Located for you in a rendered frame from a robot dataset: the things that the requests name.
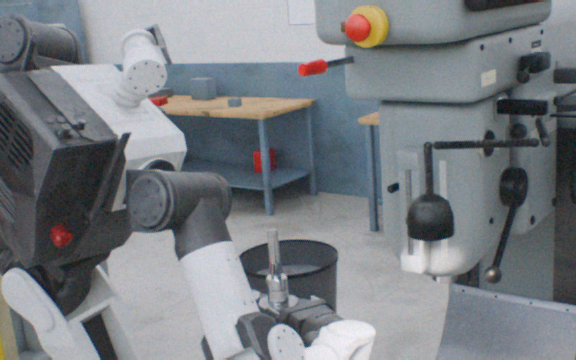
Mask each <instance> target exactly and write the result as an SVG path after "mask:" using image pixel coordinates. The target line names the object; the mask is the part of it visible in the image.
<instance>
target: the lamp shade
mask: <svg viewBox="0 0 576 360"><path fill-rule="evenodd" d="M406 226H407V236H408V237H410V238H412V239H417V240H422V241H438V240H444V239H448V238H450V237H452V236H453V235H454V215H453V211H452V208H451V206H450V203H449V201H448V200H447V199H445V198H444V197H442V196H441V195H439V194H435V193H434V194H433V195H426V194H422V195H420V196H418V197H417V198H416V199H414V200H413V201H412V202H411V205H409V209H408V213H407V216H406Z"/></svg>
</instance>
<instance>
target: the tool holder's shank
mask: <svg viewBox="0 0 576 360"><path fill-rule="evenodd" d="M267 237H268V249H269V260H270V265H269V274H271V277H272V278H279V277H281V273H283V271H282V267H281V263H280V254H279V242H278V229H277V228H269V229H267Z"/></svg>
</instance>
